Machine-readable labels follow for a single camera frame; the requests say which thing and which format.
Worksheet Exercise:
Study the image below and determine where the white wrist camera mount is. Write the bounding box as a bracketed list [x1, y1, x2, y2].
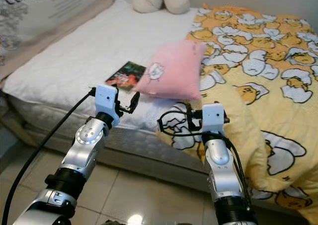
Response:
[202, 103, 225, 135]
[95, 84, 121, 117]

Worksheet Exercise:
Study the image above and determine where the pink plush pillow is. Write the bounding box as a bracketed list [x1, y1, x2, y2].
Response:
[133, 39, 207, 101]

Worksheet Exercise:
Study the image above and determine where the cream plush toy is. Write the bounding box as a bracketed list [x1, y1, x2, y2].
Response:
[132, 0, 190, 15]

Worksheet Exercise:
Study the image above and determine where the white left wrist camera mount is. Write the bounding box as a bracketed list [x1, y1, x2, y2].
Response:
[95, 84, 121, 117]

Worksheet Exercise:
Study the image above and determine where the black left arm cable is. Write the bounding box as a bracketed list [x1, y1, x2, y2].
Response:
[0, 88, 97, 225]

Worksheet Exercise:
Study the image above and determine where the grey floral printed headboard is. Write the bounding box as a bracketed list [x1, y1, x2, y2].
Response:
[0, 0, 115, 81]

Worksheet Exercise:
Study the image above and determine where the yellow cartoon egg blanket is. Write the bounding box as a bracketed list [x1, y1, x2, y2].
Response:
[157, 4, 318, 211]

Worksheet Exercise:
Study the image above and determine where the beige quilted bed base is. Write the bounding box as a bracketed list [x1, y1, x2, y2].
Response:
[0, 98, 244, 196]

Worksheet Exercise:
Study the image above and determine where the dark comic book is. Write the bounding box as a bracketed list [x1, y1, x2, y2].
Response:
[105, 61, 147, 90]

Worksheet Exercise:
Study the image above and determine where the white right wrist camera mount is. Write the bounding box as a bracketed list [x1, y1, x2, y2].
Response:
[202, 103, 225, 135]

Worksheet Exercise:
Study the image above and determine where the white quilted mattress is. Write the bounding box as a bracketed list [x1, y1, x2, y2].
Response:
[2, 0, 227, 156]

